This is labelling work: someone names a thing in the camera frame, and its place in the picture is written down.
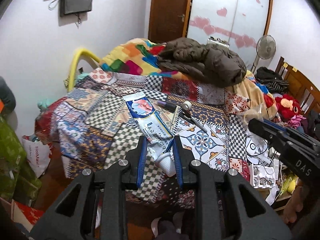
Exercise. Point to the black grey marker pen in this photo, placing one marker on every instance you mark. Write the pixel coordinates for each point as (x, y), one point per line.
(192, 120)

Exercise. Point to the white shopping bag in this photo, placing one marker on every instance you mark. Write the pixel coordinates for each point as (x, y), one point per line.
(38, 154)

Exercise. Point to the yellow plush toy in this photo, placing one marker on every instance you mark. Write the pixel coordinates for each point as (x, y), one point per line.
(289, 184)

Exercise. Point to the red plush toy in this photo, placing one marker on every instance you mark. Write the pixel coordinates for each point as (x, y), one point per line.
(287, 106)

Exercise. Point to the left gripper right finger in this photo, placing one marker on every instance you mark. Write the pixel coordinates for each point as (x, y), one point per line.
(226, 205)

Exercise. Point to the white bandage tape roll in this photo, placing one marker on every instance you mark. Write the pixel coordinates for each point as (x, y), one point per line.
(186, 105)

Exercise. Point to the patchwork patterned bedspread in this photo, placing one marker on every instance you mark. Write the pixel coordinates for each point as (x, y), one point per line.
(102, 117)

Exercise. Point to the purple black spray bottle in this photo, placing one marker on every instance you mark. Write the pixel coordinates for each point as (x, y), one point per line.
(167, 106)

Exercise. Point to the brown puffer jacket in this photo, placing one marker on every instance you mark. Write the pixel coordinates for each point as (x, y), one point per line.
(207, 63)

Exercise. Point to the teal plastic toy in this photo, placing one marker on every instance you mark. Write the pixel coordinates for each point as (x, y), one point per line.
(44, 103)

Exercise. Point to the blue white toothpaste tube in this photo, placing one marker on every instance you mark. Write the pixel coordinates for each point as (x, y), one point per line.
(154, 129)

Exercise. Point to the green patterned bag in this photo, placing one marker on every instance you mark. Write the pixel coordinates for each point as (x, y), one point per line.
(18, 181)

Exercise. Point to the colourful block fleece blanket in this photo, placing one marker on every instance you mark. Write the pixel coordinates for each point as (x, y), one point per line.
(138, 57)

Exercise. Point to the brown wooden door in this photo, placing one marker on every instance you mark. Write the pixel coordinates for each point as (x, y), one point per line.
(168, 19)

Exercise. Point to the standing electric fan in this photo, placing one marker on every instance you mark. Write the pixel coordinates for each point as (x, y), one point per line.
(265, 49)

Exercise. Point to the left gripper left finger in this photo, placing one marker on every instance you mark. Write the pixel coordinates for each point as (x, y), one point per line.
(73, 214)

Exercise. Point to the wooden bed headboard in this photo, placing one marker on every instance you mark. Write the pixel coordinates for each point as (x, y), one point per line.
(300, 87)

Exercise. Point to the small black wall monitor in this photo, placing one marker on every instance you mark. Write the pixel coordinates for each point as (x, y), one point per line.
(69, 7)

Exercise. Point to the white sliding wardrobe with hearts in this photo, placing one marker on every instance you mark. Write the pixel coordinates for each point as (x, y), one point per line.
(238, 22)

